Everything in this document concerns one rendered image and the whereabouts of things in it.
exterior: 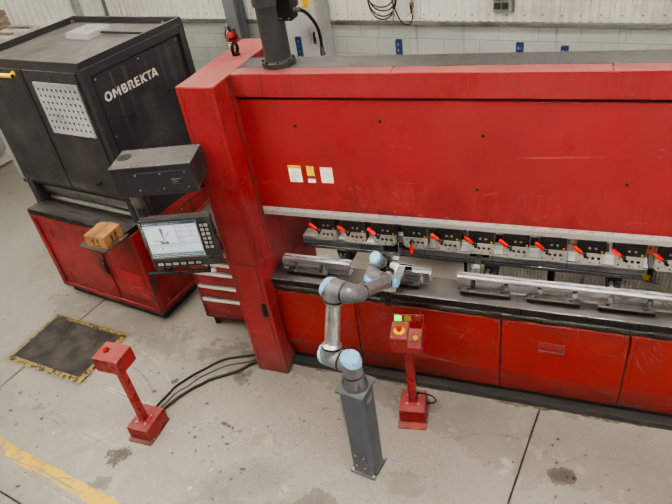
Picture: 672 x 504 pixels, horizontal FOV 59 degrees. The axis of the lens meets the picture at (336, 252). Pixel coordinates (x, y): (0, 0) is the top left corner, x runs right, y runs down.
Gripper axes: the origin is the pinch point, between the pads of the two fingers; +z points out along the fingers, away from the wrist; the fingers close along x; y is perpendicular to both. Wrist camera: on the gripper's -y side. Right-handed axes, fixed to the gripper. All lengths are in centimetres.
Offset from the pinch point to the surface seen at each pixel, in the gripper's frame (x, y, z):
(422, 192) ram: -23, 42, -39
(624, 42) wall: -141, 320, 263
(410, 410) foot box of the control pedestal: -18, -85, 45
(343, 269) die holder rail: 35.0, 0.1, 11.2
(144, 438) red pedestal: 161, -138, 10
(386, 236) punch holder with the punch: 1.1, 20.0, -14.3
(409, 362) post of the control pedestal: -18, -54, 18
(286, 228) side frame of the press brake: 86, 26, 16
